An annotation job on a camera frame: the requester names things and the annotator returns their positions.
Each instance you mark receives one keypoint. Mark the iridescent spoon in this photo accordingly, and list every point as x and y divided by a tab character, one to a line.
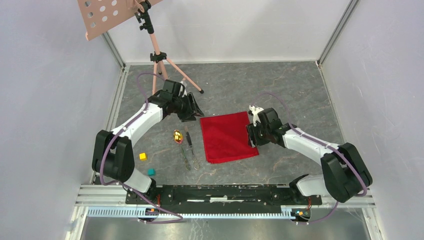
178	137

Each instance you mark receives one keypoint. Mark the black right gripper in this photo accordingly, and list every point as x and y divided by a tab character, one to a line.
252	134

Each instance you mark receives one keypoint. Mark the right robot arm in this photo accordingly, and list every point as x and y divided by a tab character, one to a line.
344	173

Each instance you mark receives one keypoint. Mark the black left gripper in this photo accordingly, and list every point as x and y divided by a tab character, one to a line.
190	100

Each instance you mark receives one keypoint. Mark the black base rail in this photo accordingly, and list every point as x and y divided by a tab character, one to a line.
229	199

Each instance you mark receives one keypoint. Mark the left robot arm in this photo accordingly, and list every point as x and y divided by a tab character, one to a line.
113	154

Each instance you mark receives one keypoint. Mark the yellow cube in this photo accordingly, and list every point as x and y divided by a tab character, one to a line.
143	156

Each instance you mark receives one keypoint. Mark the red cloth napkin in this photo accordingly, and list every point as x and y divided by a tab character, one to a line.
225	138

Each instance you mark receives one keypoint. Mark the teal cube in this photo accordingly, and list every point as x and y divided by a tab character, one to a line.
151	172

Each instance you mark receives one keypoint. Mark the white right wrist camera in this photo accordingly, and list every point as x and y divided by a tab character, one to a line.
254	111

